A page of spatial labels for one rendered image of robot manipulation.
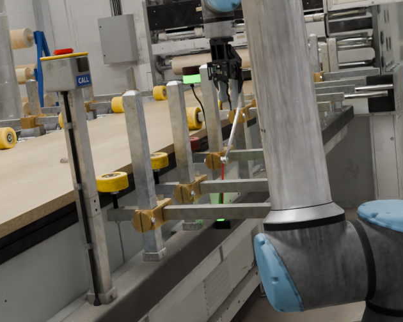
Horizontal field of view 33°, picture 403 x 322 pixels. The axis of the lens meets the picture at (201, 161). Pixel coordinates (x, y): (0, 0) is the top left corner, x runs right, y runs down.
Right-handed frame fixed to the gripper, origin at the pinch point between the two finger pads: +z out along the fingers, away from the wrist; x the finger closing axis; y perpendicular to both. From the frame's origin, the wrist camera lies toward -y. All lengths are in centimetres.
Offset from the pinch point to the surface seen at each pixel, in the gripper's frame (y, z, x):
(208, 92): -1.6, -4.3, -7.4
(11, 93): -283, 5, -294
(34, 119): -61, 5, -114
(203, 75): -1.6, -9.6, -8.3
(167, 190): 19.1, 20.5, -15.3
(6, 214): 75, 11, -27
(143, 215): 51, 19, -7
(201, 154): -5.9, 15.3, -14.2
